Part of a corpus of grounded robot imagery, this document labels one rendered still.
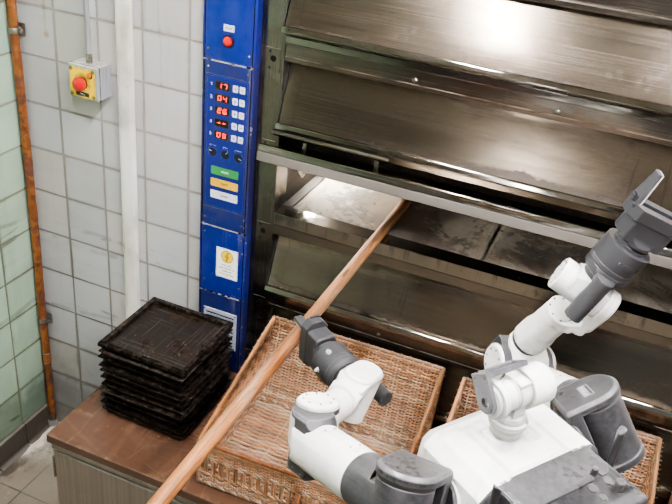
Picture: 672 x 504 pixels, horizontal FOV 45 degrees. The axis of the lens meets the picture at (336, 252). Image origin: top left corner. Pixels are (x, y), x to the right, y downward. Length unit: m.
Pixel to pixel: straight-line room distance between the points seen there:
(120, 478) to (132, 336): 0.40
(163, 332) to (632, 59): 1.47
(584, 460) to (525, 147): 0.94
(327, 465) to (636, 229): 0.65
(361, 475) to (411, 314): 1.12
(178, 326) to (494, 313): 0.93
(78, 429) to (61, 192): 0.79
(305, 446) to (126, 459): 1.11
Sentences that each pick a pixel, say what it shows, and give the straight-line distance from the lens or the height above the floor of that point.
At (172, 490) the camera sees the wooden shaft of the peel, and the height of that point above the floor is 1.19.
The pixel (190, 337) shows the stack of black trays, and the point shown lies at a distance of 2.42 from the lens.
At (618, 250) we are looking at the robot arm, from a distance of 1.47.
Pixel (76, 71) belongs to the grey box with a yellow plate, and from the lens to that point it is 2.48.
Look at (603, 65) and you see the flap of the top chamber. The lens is 1.96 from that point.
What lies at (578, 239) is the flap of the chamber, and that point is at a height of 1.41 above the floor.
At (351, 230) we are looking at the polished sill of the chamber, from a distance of 2.30.
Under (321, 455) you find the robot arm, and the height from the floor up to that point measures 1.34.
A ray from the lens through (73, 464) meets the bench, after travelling 2.53.
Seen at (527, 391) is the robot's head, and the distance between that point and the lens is 1.29.
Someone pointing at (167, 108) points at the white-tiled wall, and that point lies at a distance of 2.42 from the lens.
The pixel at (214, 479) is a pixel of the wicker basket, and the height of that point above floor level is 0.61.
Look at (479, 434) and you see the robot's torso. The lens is 1.33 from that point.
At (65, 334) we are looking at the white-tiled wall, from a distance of 3.12.
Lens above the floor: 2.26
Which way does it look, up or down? 30 degrees down
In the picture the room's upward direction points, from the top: 6 degrees clockwise
